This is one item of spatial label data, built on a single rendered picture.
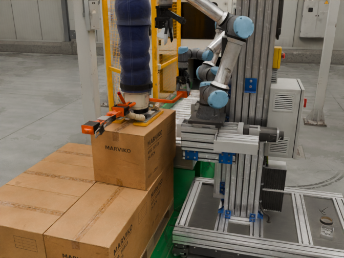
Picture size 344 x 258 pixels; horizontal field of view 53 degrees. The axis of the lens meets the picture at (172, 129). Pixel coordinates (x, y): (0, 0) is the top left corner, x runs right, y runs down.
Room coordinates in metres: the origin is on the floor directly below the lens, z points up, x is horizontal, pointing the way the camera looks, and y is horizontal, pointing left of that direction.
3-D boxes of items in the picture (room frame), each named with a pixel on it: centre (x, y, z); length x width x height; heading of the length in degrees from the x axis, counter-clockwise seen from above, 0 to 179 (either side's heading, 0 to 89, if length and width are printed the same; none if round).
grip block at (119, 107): (2.15, 0.34, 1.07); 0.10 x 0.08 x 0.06; 71
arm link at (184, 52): (2.56, -0.09, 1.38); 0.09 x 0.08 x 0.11; 127
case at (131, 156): (2.36, 0.26, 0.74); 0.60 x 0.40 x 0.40; 160
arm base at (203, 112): (2.12, -0.23, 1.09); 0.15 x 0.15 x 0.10
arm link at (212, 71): (2.60, -0.35, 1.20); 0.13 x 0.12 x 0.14; 37
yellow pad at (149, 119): (2.35, 0.16, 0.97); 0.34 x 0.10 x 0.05; 161
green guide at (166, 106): (4.26, -0.02, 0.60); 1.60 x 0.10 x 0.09; 163
